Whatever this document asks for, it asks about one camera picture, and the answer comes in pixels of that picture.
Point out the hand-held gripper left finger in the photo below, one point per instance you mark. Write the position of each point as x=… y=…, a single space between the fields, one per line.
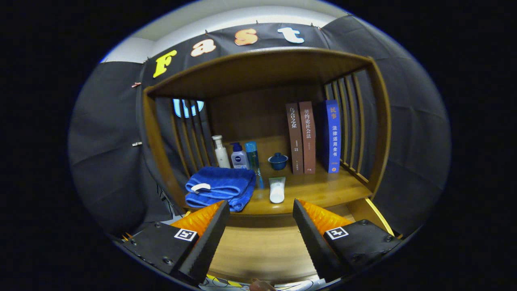
x=208 y=246

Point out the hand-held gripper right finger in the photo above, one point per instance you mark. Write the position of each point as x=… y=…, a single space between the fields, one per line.
x=315 y=246

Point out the wooden drawer with black knob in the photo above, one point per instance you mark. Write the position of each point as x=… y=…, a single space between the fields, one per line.
x=262 y=250

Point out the white cosmetic tube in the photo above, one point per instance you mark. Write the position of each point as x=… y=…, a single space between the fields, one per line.
x=277 y=194

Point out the wooden countertop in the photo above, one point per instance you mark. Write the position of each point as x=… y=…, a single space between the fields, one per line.
x=315 y=190

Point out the wooden cabinet with shelf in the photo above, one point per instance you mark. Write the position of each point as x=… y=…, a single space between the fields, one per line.
x=258 y=68

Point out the yellow black striped floor tape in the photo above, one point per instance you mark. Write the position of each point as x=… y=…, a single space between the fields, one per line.
x=220 y=281

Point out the blue folded towel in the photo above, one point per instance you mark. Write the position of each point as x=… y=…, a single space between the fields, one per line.
x=222 y=180

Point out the white bottle with blue cap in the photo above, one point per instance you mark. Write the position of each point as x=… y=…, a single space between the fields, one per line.
x=240 y=161

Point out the white pump bottle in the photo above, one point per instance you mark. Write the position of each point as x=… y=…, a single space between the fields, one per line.
x=221 y=155

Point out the blue lidded teacup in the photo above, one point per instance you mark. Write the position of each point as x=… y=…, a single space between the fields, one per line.
x=278 y=162

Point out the teal transparent bottle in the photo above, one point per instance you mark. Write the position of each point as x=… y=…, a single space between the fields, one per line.
x=252 y=155

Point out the reddish brown book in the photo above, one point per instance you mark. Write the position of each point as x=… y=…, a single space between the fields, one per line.
x=308 y=141

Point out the dark brown book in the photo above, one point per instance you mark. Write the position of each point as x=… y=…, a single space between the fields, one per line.
x=295 y=141

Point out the blue book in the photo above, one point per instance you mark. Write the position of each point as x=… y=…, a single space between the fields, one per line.
x=333 y=137

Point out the black backdrop cloth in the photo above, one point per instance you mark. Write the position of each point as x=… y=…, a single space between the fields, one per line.
x=412 y=121

